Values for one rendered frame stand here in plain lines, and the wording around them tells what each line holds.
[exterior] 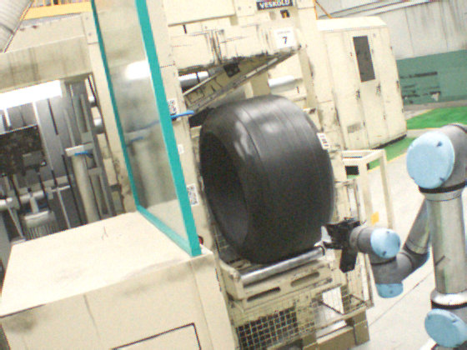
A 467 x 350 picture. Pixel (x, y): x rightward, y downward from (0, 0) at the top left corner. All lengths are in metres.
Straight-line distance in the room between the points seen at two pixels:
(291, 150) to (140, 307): 0.87
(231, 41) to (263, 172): 0.67
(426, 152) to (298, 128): 0.63
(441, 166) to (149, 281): 0.65
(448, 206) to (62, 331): 0.84
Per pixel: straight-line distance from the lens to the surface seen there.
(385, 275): 1.37
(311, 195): 1.64
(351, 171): 4.15
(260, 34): 2.09
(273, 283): 1.77
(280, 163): 1.59
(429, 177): 1.14
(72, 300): 0.89
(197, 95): 2.11
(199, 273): 0.92
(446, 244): 1.22
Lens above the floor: 1.55
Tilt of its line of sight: 10 degrees down
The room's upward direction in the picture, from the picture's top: 12 degrees counter-clockwise
